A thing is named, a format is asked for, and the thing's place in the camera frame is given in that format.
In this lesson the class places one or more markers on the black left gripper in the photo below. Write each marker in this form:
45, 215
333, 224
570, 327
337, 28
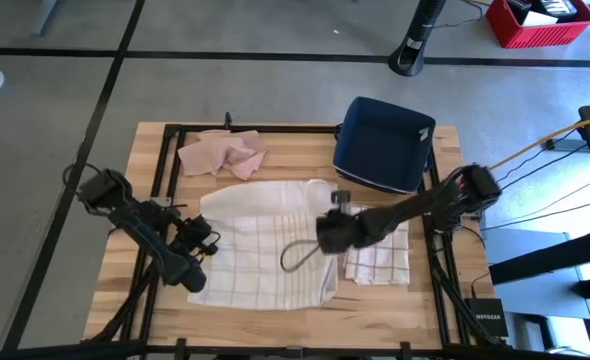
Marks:
195, 235

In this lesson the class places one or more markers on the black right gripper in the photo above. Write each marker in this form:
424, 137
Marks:
342, 230

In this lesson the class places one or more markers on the white towel red checks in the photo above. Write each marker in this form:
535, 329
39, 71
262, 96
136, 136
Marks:
380, 260

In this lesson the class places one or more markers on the white towel grey checks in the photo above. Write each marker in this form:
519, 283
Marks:
255, 265

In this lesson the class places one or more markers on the plain pink towel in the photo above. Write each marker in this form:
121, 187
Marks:
215, 152

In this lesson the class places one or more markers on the navy fabric basket white stripe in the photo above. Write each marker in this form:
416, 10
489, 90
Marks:
382, 145

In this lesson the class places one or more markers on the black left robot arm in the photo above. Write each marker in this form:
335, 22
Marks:
145, 240

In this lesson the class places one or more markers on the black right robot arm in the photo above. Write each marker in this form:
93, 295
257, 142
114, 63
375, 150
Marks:
425, 205

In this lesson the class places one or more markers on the grey power strip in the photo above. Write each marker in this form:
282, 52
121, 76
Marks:
570, 145

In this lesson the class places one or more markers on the red plastic crate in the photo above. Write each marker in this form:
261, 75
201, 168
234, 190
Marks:
540, 36

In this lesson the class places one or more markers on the white box in crate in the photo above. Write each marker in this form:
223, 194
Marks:
540, 19

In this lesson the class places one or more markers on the black metal table frame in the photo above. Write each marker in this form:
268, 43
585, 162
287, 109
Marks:
300, 129

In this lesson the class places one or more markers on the black Netgear network switch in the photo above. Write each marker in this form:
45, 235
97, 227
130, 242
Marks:
486, 317

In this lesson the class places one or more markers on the grey metal post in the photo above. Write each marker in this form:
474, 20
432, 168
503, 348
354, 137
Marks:
44, 17

